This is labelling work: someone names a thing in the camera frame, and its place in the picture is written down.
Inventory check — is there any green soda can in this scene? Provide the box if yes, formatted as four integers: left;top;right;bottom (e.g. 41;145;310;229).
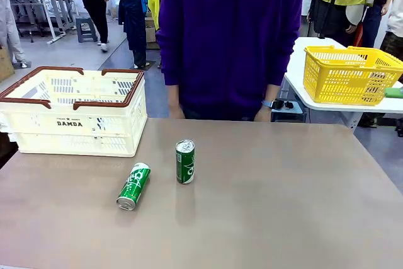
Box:
115;162;152;212
174;139;196;185

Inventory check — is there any person's right forearm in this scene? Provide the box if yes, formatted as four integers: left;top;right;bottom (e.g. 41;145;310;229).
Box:
166;84;183;108

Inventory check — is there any person's left forearm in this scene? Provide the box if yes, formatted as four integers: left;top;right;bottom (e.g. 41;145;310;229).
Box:
263;83;281;103

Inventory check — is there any yellow plastic shopping basket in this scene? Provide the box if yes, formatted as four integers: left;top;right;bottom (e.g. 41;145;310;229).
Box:
303;45;403;106

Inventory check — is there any cream folding shopping basket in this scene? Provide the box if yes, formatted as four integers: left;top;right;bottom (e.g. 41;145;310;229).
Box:
0;66;149;158

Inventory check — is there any person's left hand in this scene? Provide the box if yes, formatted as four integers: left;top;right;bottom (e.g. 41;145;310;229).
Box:
253;106;272;123

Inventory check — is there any person's right hand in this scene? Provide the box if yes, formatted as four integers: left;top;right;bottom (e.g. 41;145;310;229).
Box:
169;103;187;120

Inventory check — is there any small green object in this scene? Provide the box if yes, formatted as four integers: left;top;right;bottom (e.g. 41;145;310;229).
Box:
383;87;403;99

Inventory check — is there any orange object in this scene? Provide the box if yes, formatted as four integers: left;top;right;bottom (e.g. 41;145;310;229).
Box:
352;25;363;47

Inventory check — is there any person in blue jeans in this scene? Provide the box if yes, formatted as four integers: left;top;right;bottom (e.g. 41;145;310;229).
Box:
361;0;399;50

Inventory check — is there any person in white shirt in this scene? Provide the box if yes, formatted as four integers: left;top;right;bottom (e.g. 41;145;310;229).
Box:
379;0;403;62

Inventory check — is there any white side table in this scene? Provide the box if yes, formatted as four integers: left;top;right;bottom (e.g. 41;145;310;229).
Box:
281;37;403;134

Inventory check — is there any person in purple hoodie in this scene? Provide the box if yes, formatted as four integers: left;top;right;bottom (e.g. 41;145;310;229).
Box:
155;0;304;122

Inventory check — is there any cardboard box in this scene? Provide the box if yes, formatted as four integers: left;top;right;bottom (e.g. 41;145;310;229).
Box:
144;16;158;50

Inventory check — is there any mannequin with navy skirt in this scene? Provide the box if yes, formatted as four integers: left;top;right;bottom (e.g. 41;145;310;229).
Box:
110;0;149;70

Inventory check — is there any grey step stool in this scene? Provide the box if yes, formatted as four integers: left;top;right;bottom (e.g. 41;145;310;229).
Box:
75;16;99;43

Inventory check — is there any walking person in black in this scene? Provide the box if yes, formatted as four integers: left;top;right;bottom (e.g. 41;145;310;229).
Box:
67;0;110;52

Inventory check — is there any brown cardboard sheet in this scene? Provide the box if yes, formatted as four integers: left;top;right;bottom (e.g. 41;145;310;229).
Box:
0;47;16;83

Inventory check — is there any brown basket handle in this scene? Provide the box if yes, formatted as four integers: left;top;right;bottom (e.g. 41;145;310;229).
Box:
0;66;84;110
72;67;145;112

